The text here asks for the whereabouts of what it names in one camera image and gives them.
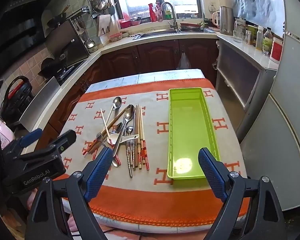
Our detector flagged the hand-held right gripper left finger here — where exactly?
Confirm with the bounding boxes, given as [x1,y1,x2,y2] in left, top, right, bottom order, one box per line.
[25,146,114,240]

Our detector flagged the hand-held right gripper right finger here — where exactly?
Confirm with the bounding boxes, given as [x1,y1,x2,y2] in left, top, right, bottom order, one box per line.
[198,147,287,240]

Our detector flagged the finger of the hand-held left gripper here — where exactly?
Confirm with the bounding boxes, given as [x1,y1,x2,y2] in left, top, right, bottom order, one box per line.
[14,129,43,159]
[49,130,77,155]

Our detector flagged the steel fork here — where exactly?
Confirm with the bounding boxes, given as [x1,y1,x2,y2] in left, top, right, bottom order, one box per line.
[96,132,108,148]

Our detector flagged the white ceramic spoon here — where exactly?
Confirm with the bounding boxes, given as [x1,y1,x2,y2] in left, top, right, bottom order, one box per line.
[107,133,140,146]

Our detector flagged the brown chopstick with red stripes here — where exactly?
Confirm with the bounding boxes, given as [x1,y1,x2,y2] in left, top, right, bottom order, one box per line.
[83,107,127,156]
[92,109,128,161]

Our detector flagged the small steel spoon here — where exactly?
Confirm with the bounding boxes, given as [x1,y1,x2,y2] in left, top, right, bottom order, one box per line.
[110,122,123,140]

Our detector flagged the green plastic tray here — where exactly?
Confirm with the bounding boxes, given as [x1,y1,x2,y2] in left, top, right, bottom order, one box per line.
[167,87,221,180]

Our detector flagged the wooden chopstick with banded end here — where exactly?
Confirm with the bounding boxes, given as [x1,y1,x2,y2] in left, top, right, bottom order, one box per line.
[136,104,140,168]
[139,104,145,167]
[140,104,150,171]
[137,104,142,170]

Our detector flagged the stainless steel panel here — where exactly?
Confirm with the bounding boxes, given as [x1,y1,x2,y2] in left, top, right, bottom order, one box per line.
[19,76,62,130]

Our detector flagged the black electric cooker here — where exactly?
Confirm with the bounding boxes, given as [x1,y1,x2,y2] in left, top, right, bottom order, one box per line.
[0,76,34,125]

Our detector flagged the white chopstick with red stripes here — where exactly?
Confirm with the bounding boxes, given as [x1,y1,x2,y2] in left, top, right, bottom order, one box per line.
[100,108,121,167]

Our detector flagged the gas stove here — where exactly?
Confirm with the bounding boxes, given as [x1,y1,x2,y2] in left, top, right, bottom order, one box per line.
[55,60,88,85]

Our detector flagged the black frying pan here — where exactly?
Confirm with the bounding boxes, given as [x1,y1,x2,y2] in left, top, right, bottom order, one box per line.
[41,57,68,77]

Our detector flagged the orange and beige printed blanket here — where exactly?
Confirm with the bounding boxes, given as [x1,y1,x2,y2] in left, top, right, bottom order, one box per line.
[54,76,252,228]

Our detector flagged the grey refrigerator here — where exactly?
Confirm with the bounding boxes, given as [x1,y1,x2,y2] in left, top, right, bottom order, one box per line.
[236,0,300,210]

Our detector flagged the small steel kettle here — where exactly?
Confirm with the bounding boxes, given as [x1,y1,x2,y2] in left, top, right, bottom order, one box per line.
[86,39,98,53]

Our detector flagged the black stove splash guard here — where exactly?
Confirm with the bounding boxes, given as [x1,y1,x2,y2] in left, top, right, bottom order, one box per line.
[45,17,90,60]

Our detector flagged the black range hood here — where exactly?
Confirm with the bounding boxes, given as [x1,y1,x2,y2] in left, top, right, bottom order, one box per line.
[0,0,73,63]

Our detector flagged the grey cabinet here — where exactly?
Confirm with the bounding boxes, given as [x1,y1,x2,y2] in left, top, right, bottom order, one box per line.
[215,34,278,135]

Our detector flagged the white kitchen countertop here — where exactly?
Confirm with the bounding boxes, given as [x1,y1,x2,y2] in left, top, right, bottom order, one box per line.
[22,29,219,130]

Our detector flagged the hanging plastic bag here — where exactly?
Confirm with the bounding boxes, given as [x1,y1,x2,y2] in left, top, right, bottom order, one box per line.
[176,51,192,70]

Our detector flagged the dark wooden base cabinets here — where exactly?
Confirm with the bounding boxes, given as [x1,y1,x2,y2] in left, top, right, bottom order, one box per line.
[31,39,219,135]

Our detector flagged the wooden cutting board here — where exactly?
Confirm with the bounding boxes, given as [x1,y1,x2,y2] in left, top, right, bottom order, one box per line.
[97,14,113,37]

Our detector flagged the red basin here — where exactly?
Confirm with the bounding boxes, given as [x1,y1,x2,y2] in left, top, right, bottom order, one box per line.
[119,19,142,29]

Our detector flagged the red canister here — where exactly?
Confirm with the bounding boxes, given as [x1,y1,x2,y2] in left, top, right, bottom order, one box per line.
[270,37,283,63]

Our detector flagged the clear plastic bottle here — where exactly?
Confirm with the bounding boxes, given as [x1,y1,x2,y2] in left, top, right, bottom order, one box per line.
[262,27,273,56]

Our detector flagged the clear bottle with white cap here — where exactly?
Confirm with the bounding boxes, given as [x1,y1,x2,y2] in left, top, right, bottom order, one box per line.
[255,26,264,50]

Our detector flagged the steel sink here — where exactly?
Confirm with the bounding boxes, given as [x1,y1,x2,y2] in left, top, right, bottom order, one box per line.
[134,27,217,40]

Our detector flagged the glass pitcher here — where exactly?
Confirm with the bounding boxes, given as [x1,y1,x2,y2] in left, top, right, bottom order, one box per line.
[234,17,247,42]

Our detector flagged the hanging steel pots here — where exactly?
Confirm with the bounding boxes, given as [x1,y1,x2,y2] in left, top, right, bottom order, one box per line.
[91,0,108,12]

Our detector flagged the red pan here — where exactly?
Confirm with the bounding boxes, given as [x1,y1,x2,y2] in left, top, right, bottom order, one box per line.
[180,22,205,32]

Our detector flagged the steel electric kettle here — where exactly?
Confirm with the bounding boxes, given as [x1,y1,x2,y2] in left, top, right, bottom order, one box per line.
[219,6,234,35]

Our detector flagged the red spray bottle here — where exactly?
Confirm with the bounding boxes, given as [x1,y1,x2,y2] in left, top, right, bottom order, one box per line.
[148,3,157,22]

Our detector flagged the steel faucet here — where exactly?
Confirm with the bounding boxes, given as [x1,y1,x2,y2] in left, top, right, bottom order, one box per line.
[161,2,178,30]

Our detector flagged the blue plastic sheet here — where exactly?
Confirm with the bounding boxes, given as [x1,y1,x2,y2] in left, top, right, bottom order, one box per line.
[234,0,285,30]

